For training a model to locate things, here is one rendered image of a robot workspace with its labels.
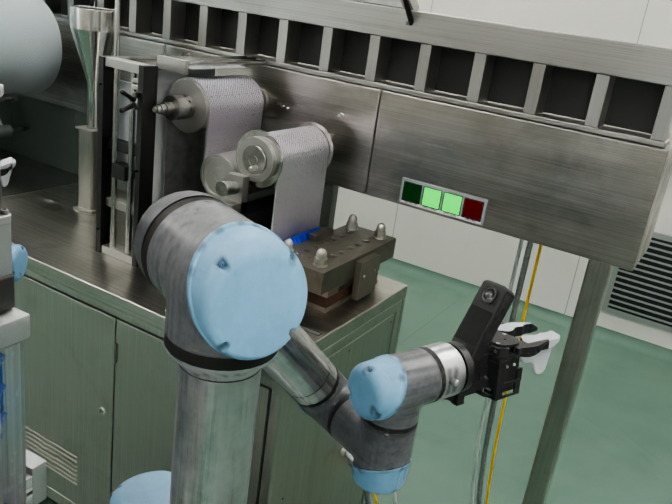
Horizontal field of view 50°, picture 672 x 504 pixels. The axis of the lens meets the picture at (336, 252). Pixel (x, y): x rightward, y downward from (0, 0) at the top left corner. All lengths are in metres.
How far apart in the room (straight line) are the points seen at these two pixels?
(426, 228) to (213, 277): 4.01
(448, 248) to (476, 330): 3.58
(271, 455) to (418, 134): 0.91
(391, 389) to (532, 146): 1.08
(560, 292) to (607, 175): 2.64
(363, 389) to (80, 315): 1.25
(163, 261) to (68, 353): 1.44
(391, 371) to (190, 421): 0.27
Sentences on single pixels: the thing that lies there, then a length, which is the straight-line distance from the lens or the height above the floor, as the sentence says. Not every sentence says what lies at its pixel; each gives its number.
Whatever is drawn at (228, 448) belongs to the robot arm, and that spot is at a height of 1.23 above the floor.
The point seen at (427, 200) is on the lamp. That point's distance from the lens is 1.97.
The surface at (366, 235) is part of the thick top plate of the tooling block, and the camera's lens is 2.06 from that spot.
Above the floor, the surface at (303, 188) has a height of 1.17.
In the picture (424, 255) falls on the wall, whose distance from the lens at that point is 4.67.
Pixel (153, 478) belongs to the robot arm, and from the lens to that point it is 1.03.
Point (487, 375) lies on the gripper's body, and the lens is 1.05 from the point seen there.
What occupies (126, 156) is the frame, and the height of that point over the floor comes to 1.19.
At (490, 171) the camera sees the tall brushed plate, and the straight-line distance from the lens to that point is 1.90.
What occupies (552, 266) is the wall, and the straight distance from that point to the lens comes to 4.40.
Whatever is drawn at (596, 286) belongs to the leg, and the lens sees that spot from 2.06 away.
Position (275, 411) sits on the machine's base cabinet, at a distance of 1.68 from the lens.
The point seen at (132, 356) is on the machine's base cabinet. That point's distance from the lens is 1.94.
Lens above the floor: 1.68
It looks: 20 degrees down
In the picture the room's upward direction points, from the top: 8 degrees clockwise
